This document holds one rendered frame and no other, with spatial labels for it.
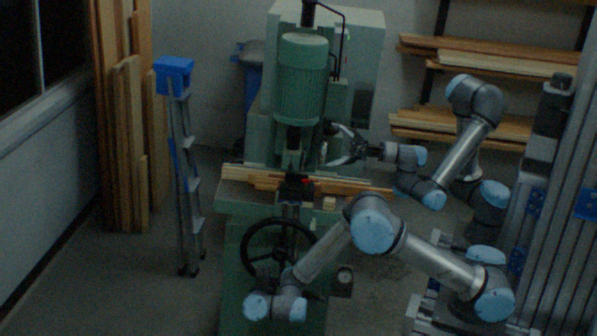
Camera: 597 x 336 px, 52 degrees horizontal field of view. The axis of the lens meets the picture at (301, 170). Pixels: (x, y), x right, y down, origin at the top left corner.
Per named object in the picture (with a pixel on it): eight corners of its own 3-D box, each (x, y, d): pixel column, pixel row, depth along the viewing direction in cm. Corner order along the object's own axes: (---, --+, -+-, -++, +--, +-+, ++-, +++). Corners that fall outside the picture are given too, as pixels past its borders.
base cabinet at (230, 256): (213, 380, 270) (222, 243, 239) (232, 299, 322) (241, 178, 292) (314, 392, 270) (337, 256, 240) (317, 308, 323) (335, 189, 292)
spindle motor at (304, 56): (271, 124, 226) (279, 41, 213) (274, 108, 242) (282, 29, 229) (318, 130, 227) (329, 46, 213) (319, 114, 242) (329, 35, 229)
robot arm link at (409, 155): (424, 173, 218) (429, 151, 215) (394, 169, 218) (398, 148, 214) (421, 164, 225) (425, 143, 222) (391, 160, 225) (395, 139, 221)
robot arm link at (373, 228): (514, 276, 187) (364, 186, 178) (528, 306, 173) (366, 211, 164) (489, 302, 191) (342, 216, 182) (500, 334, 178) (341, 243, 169)
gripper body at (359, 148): (352, 138, 214) (386, 142, 214) (350, 135, 222) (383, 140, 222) (348, 159, 215) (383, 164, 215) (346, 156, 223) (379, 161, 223)
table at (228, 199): (208, 225, 226) (209, 211, 223) (220, 187, 253) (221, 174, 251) (371, 244, 226) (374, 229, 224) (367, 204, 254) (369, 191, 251)
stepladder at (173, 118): (169, 277, 336) (148, 65, 286) (183, 252, 359) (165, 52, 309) (198, 279, 334) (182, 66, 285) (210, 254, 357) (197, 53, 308)
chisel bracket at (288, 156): (280, 172, 239) (282, 153, 235) (282, 157, 251) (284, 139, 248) (299, 174, 239) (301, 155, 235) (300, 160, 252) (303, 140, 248)
